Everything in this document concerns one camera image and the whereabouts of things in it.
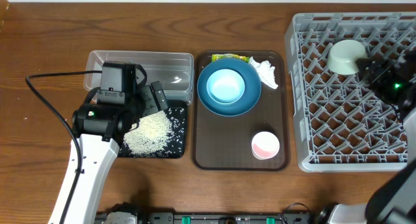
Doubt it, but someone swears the mint green bowl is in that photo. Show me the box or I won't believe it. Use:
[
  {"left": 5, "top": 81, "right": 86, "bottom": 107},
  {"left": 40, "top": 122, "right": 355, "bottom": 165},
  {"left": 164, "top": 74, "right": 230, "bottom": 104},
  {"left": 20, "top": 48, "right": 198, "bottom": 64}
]
[{"left": 326, "top": 40, "right": 368, "bottom": 75}]

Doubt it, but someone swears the white tissue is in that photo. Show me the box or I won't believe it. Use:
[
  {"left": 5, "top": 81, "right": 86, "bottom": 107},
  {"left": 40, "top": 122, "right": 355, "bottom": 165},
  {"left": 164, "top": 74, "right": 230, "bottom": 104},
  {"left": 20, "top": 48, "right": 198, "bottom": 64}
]
[{"left": 249, "top": 57, "right": 278, "bottom": 90}]

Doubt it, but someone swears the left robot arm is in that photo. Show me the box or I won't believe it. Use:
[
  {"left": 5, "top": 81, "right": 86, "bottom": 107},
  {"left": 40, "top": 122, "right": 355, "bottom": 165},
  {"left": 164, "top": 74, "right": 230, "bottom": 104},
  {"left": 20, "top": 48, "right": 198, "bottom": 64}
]
[{"left": 49, "top": 62, "right": 168, "bottom": 223}]

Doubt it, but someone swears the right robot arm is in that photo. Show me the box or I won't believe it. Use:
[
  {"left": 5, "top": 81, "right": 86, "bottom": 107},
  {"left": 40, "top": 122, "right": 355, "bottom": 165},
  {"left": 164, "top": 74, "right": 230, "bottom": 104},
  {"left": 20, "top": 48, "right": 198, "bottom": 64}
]
[{"left": 313, "top": 49, "right": 415, "bottom": 224}]

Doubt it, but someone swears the grey dishwasher rack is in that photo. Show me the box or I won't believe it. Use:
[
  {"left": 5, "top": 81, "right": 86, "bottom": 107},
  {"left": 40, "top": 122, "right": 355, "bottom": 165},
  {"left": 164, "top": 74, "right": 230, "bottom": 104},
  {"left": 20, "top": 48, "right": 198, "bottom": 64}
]
[{"left": 285, "top": 12, "right": 415, "bottom": 173}]

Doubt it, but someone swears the clear plastic bin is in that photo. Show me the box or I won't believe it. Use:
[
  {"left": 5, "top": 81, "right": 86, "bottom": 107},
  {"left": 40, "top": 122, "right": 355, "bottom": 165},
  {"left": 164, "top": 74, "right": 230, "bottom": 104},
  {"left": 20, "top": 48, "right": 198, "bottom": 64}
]
[{"left": 86, "top": 50, "right": 194, "bottom": 105}]

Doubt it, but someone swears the pile of rice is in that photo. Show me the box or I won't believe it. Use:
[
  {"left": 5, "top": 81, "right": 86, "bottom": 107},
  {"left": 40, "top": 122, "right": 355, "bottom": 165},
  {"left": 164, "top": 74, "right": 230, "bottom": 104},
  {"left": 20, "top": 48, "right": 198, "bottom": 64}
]
[{"left": 123, "top": 111, "right": 174, "bottom": 156}]

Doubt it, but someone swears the black rectangular tray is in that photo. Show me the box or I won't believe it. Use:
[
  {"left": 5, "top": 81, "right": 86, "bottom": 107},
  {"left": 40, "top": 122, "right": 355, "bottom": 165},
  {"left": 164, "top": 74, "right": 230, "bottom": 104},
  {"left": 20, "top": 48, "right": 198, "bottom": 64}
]
[{"left": 118, "top": 101, "right": 187, "bottom": 158}]

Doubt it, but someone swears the light blue bowl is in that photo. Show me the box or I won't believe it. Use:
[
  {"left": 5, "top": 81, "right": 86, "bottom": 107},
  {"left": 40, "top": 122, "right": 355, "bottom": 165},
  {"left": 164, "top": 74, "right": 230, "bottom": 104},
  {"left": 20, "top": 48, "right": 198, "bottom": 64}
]
[{"left": 207, "top": 69, "right": 245, "bottom": 105}]

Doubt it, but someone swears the green snack wrapper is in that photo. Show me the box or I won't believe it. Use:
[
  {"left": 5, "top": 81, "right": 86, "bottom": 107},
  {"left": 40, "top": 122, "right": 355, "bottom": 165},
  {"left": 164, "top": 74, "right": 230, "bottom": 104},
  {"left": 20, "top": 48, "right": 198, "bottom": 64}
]
[{"left": 211, "top": 53, "right": 250, "bottom": 63}]

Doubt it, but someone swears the dark blue plate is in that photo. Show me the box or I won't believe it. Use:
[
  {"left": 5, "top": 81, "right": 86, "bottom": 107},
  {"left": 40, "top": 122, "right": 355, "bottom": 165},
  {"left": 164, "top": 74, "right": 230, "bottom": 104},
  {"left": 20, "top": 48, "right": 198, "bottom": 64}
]
[{"left": 197, "top": 58, "right": 261, "bottom": 116}]

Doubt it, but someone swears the brown serving tray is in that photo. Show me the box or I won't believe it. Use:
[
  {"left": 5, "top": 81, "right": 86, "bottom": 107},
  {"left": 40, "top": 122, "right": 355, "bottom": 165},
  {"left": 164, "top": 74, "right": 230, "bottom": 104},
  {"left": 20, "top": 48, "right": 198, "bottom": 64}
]
[{"left": 192, "top": 51, "right": 290, "bottom": 171}]

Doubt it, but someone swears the pink and white cup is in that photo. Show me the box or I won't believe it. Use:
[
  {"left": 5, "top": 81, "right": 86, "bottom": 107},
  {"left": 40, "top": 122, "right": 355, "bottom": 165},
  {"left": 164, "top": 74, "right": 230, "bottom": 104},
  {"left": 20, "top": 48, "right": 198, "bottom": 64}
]
[{"left": 251, "top": 131, "right": 280, "bottom": 160}]

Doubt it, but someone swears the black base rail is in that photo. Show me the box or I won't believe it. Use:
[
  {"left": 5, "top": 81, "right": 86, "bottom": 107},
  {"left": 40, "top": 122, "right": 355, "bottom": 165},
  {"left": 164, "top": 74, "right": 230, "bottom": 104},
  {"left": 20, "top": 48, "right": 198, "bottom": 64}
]
[{"left": 94, "top": 203, "right": 312, "bottom": 224}]

